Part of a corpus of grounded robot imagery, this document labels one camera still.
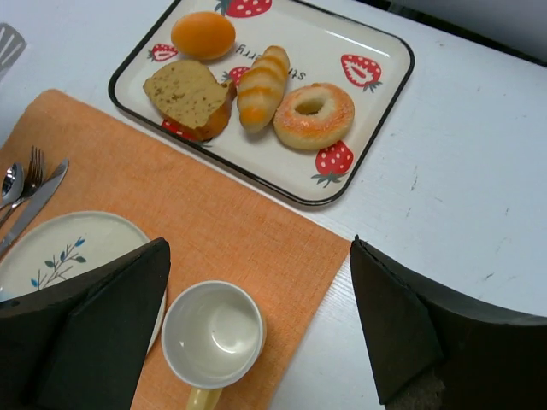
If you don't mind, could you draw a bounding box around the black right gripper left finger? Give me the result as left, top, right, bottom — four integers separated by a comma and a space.
1, 238, 170, 409

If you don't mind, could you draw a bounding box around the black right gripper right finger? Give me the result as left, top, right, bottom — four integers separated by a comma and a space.
350, 238, 546, 409

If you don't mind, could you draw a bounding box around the striped long bread roll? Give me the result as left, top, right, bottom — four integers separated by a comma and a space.
237, 45, 290, 133

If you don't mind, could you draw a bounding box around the brown bread slice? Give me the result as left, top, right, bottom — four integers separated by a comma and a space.
143, 60, 237, 141

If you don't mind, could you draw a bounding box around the white blue leaf plate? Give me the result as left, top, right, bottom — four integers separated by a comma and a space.
0, 210, 168, 354

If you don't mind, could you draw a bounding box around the yellow white mug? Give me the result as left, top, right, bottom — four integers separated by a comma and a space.
162, 280, 267, 409

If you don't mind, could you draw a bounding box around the silver table knife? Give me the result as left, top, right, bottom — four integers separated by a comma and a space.
1, 158, 69, 256

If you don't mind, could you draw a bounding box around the silver spoon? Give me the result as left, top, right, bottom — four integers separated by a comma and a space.
0, 162, 25, 209

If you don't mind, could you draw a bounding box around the silver fork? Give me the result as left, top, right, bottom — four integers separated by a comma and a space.
0, 146, 46, 226

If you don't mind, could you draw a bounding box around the orange cloth placemat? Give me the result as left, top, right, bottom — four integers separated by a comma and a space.
1, 90, 350, 409

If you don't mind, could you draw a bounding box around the strawberry pattern tray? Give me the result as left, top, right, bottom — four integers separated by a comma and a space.
109, 1, 415, 205

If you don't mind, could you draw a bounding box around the round orange bun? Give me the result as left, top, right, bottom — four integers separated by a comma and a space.
171, 11, 236, 61

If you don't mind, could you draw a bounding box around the glazed ring donut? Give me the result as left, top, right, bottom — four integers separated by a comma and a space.
273, 83, 355, 150

